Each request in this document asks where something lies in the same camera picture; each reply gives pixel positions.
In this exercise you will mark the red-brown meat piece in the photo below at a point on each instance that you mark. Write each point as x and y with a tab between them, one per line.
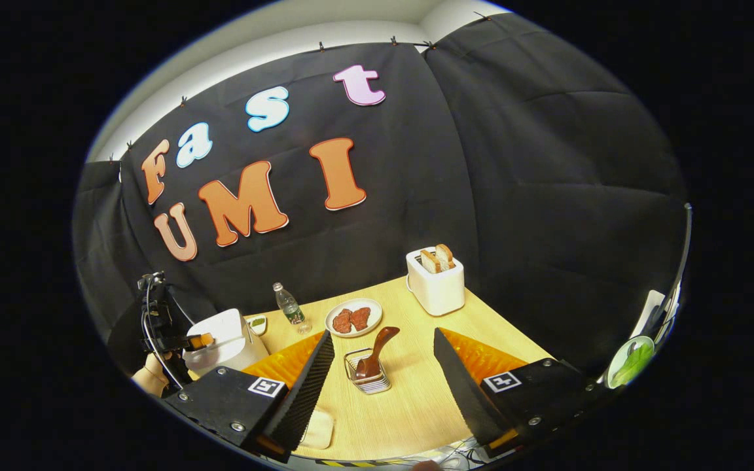
342	321
360	317

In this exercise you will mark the white oval plate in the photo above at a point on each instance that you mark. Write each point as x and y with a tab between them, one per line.
376	313

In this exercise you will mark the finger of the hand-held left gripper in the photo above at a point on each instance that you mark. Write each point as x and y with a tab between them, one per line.
201	340

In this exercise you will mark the white toaster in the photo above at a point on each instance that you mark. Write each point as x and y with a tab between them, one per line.
439	291

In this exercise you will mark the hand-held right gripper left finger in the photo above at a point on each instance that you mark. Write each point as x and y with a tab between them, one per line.
305	399

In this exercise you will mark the brown wooden spoon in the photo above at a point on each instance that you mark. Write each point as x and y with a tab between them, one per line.
377	350

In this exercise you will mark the bowl with green vegetables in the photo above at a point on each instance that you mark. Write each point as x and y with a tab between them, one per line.
629	363

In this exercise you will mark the clear plastic water bottle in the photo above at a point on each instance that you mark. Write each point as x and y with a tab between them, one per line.
288	307

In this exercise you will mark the white rice cooker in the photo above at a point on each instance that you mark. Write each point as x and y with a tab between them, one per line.
223	340

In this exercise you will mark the small white seasoning dish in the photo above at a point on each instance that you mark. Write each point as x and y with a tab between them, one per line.
258	322

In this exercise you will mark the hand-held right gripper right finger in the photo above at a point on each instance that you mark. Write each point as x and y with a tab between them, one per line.
465	399

